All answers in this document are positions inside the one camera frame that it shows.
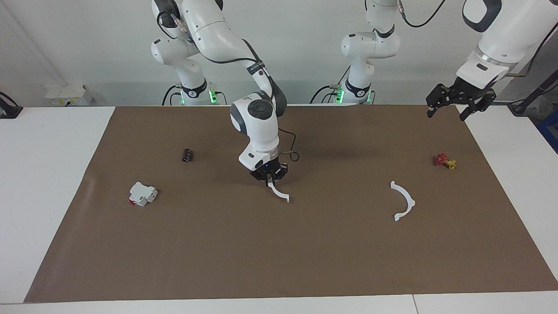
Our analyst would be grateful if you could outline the black clamp mount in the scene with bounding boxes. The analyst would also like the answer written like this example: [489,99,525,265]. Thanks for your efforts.
[0,92,23,119]

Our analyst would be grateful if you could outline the brown paper mat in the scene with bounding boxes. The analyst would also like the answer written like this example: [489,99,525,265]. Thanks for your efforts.
[24,105,558,303]

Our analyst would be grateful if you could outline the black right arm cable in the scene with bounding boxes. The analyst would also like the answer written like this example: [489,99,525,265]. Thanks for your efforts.
[157,11,300,163]

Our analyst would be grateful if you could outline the black base cable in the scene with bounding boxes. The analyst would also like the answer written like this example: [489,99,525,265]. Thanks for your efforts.
[310,65,352,104]
[162,85,182,106]

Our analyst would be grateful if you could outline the red and yellow valve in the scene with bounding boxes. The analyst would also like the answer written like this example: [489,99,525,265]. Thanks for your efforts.
[434,153,457,170]

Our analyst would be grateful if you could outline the black stand leg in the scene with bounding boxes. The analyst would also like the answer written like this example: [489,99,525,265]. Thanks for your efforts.
[508,70,558,115]

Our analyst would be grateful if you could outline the white circuit breaker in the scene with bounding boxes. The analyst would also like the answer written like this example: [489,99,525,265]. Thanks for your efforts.
[129,182,158,207]

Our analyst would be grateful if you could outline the white power strip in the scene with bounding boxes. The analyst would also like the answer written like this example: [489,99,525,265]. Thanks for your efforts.
[45,85,95,107]

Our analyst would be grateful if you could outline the blue box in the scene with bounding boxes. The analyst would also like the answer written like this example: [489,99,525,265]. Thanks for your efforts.
[537,109,558,153]

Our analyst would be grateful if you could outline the white half ring pipe clamp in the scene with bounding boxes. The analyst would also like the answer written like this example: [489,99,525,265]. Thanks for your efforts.
[390,181,416,222]
[267,179,291,203]

